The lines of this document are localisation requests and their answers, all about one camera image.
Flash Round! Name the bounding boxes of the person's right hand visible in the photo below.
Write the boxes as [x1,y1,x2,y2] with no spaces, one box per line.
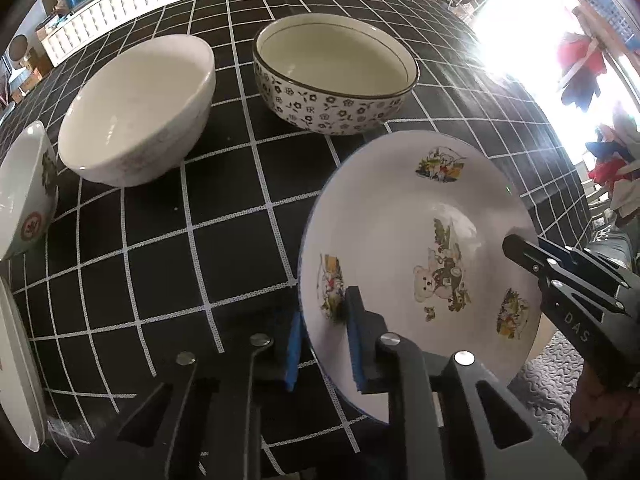
[563,377,639,467]

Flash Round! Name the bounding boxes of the large white bowl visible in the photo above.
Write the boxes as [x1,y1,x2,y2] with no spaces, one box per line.
[0,120,58,261]

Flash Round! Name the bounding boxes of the black white grid tablecloth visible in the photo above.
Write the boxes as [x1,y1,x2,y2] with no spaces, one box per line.
[1,0,590,479]

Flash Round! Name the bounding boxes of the cardboard box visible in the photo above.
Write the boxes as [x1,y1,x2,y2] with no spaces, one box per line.
[11,48,53,103]

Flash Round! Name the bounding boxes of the cream white bowl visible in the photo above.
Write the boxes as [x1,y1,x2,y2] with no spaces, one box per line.
[58,34,216,188]

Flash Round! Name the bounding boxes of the white plate pink flowers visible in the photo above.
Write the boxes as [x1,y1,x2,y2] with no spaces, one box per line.
[0,278,47,453]

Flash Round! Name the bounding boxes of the white plate cartoon bear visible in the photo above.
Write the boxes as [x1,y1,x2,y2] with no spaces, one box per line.
[298,130,541,422]

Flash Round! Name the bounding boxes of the black floral patterned bowl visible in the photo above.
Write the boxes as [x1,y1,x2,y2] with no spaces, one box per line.
[252,13,420,136]

